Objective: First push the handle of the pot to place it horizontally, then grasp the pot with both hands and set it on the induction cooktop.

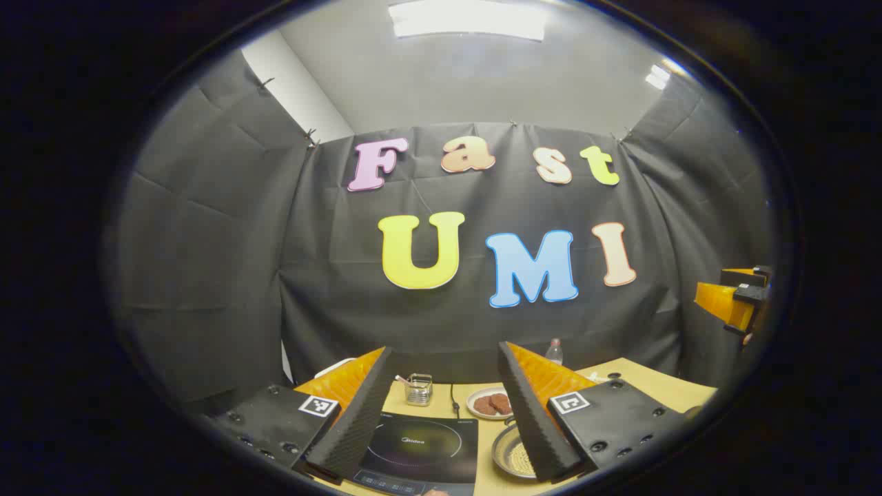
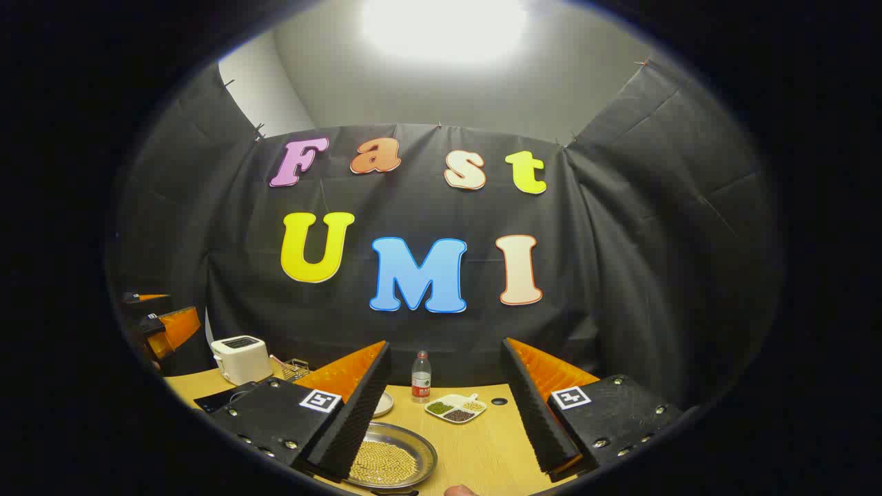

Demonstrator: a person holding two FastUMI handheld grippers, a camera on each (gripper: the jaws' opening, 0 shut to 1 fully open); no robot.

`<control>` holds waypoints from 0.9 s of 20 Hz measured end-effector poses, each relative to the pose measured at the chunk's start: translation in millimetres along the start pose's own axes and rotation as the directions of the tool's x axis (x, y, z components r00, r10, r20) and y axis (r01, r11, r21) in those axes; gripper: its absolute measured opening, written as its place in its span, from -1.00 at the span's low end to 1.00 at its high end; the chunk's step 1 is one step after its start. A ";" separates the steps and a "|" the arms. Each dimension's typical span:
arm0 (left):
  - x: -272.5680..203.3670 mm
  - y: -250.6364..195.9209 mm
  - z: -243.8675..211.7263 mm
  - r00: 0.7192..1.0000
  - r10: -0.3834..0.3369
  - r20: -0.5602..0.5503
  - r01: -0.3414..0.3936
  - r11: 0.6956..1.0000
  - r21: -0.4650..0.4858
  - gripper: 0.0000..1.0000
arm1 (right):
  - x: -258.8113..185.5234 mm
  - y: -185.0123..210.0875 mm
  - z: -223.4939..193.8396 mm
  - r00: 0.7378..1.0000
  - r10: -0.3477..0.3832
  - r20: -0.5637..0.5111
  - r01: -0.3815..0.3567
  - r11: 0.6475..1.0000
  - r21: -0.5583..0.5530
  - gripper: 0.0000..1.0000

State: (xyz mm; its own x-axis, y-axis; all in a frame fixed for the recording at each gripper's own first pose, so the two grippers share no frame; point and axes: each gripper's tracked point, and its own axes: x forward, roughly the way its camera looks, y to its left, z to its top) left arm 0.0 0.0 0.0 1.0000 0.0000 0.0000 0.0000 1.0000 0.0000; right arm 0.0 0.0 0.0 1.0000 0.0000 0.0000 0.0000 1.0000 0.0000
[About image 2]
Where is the stainless steel pot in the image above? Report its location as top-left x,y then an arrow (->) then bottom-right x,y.
345,422 -> 439,490

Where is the white divided dish of beans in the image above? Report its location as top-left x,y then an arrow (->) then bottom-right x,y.
424,393 -> 487,424

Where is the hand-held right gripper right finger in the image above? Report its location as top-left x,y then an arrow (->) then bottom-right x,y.
501,338 -> 684,476

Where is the white toaster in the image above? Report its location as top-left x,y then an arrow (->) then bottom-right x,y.
210,335 -> 274,386

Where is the black induction cooktop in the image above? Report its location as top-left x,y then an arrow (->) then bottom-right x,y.
194,381 -> 276,414

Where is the black backdrop cloth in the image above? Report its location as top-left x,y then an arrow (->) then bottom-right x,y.
107,59 -> 783,414

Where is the clear water bottle red label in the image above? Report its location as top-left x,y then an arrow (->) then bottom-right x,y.
411,350 -> 432,404

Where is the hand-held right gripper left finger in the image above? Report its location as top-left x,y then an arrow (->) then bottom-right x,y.
207,340 -> 392,482

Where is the pile of soybeans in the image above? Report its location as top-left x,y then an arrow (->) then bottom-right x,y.
353,441 -> 419,485

